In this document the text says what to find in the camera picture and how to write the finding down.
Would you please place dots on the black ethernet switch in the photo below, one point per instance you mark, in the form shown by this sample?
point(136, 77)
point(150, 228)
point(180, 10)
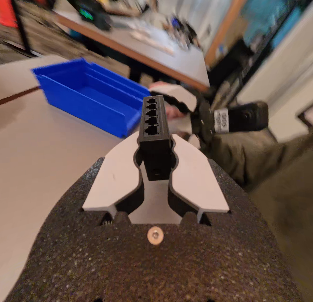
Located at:
point(154, 150)

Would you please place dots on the person's right forearm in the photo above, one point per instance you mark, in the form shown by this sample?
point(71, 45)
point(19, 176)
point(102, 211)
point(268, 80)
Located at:
point(244, 155)

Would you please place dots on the blue plastic bin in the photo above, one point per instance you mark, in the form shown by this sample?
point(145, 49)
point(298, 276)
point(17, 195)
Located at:
point(97, 96)

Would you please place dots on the grey table with wooden edge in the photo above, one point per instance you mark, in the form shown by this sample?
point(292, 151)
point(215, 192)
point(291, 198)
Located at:
point(176, 62)

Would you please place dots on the person's olive jacket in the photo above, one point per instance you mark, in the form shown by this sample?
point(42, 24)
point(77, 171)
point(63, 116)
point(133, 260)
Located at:
point(288, 221)

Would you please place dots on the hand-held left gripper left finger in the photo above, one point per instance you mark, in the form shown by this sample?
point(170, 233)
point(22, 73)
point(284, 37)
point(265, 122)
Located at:
point(112, 175)

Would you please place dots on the person's right hand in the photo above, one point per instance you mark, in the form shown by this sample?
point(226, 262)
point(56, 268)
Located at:
point(174, 112)

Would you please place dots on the pale flat strip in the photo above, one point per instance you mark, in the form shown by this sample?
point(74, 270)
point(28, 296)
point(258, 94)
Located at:
point(154, 43)

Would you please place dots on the red bin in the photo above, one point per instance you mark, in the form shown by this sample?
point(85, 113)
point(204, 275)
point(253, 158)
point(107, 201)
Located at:
point(5, 11)

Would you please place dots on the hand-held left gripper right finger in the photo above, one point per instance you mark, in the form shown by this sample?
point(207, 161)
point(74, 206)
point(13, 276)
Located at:
point(198, 179)

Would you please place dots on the black device with green light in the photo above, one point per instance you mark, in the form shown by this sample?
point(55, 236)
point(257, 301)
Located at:
point(93, 16)

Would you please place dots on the black metal frame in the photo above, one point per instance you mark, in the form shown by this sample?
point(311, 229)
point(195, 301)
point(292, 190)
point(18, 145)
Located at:
point(22, 26)

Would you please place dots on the dark furniture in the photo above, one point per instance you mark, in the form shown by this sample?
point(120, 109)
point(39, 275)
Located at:
point(232, 69)

